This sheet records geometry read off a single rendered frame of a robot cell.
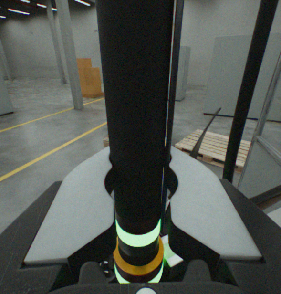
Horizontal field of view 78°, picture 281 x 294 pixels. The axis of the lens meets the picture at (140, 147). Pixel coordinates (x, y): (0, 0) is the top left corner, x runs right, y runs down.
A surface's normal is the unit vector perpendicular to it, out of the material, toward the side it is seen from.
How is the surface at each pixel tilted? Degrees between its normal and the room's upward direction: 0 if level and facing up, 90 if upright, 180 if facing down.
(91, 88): 90
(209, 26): 90
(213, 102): 90
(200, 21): 90
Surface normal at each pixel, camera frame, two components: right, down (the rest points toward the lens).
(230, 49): -0.41, 0.41
